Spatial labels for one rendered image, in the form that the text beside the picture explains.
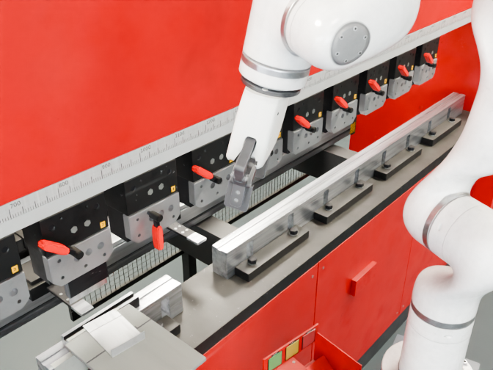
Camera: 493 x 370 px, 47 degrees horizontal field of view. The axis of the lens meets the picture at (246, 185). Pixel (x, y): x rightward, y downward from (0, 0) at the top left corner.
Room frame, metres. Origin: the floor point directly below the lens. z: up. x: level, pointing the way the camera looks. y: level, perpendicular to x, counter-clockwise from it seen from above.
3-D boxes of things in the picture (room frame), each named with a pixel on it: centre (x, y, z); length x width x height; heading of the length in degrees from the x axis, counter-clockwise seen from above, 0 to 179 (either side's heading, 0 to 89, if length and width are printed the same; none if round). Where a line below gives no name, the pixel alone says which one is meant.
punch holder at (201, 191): (1.28, 0.11, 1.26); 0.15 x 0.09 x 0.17; 139
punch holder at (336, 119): (1.73, -0.28, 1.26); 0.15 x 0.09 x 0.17; 139
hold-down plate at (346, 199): (1.72, -0.35, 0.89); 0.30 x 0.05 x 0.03; 139
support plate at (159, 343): (0.90, 0.25, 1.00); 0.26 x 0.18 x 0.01; 49
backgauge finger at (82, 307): (1.11, 0.47, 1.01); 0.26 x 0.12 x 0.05; 49
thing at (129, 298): (1.02, 0.34, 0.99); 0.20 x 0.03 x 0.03; 139
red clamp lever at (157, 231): (1.07, 0.21, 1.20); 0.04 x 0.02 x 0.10; 49
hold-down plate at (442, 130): (2.32, -0.87, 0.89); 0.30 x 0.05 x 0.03; 139
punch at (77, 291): (1.00, 0.36, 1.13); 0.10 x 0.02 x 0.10; 139
